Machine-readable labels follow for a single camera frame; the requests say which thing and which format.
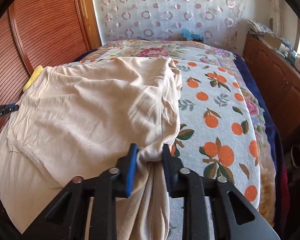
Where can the floral blanket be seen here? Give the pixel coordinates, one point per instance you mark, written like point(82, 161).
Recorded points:
point(152, 50)

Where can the orange fruit print towel blanket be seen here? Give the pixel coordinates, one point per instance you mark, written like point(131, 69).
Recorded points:
point(215, 105)

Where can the dark round object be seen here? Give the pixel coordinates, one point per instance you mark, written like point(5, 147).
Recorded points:
point(296, 156)

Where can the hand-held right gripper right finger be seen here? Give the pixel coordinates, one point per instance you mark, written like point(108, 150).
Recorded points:
point(168, 175)

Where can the wrapped wall pipe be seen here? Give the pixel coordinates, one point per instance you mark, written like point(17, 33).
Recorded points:
point(276, 10)

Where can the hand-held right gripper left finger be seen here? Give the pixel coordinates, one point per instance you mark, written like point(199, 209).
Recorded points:
point(131, 170)

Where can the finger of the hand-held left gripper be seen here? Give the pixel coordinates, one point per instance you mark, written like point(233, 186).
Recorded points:
point(12, 108)

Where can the wooden low cabinet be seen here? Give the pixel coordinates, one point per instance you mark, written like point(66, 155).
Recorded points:
point(277, 80)

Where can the yellow plush toy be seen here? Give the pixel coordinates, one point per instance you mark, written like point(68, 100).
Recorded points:
point(33, 78)

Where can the wooden slatted wardrobe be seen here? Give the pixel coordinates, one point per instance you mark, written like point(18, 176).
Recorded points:
point(52, 25)

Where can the beige printed t-shirt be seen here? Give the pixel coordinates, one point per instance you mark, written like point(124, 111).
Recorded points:
point(90, 105)

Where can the dark blue blanket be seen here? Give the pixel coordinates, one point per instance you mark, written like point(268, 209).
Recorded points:
point(270, 120)

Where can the circle patterned sheer curtain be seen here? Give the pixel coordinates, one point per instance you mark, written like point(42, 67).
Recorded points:
point(170, 7)

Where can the red cloth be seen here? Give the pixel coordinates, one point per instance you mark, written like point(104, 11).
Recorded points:
point(285, 192)

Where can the stack of folded cloths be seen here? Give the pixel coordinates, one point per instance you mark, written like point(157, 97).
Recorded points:
point(261, 27)

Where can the cardboard box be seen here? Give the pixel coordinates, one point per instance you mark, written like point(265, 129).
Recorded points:
point(270, 41)

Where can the blue toy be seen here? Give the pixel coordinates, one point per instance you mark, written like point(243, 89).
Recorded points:
point(191, 35)

